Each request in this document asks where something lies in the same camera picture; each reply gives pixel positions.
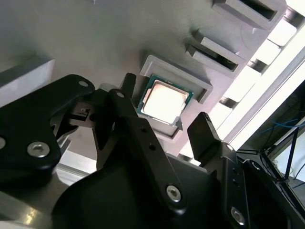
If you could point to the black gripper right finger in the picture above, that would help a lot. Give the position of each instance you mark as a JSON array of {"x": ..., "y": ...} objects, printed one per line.
[{"x": 205, "y": 143}]

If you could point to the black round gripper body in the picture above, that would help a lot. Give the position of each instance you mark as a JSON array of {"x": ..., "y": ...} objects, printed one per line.
[{"x": 107, "y": 202}]

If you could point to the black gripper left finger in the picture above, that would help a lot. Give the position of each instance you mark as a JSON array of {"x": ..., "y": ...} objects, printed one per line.
[{"x": 23, "y": 131}]

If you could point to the CPU with silver top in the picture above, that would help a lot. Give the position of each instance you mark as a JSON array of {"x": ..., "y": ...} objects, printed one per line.
[{"x": 164, "y": 102}]

